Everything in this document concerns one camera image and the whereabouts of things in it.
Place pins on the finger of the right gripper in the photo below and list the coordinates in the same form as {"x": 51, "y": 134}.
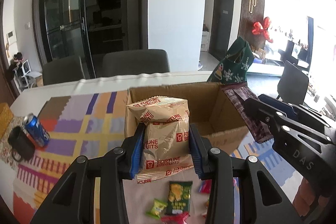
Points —
{"x": 273, "y": 121}
{"x": 299, "y": 113}

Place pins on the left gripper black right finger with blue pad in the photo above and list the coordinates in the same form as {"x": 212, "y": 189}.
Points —
{"x": 211, "y": 163}

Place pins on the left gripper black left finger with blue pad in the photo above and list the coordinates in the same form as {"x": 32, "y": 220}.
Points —
{"x": 119, "y": 164}

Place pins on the gold Fortune Biscuits bag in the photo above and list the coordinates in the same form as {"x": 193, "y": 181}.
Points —
{"x": 165, "y": 147}

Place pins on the light green small snack packet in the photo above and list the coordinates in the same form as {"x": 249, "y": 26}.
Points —
{"x": 156, "y": 209}

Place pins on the dark maroon snack wrapper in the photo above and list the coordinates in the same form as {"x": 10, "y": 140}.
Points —
{"x": 238, "y": 94}

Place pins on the pink snack packet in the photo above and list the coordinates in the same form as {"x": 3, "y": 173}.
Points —
{"x": 205, "y": 187}

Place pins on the dark grey dining chair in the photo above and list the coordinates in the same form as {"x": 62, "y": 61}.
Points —
{"x": 293, "y": 84}

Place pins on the dark green chips packet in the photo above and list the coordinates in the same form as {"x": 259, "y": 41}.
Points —
{"x": 179, "y": 197}

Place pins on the brown cardboard box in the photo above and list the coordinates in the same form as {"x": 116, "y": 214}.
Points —
{"x": 210, "y": 110}

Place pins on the red transparent candy packet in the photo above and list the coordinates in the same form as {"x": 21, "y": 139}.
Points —
{"x": 175, "y": 219}

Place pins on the green Christmas stocking bag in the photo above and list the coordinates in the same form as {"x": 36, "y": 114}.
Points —
{"x": 233, "y": 67}

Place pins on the red ribbon bow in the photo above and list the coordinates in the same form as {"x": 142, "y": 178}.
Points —
{"x": 262, "y": 29}

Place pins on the blue Pepsi can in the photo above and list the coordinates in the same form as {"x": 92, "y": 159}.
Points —
{"x": 34, "y": 127}

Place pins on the black mug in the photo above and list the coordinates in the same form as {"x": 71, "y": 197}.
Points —
{"x": 21, "y": 146}

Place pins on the grey chair behind table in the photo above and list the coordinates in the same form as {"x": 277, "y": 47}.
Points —
{"x": 135, "y": 62}
{"x": 67, "y": 69}

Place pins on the black glass cabinet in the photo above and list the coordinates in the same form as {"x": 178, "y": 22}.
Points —
{"x": 89, "y": 29}

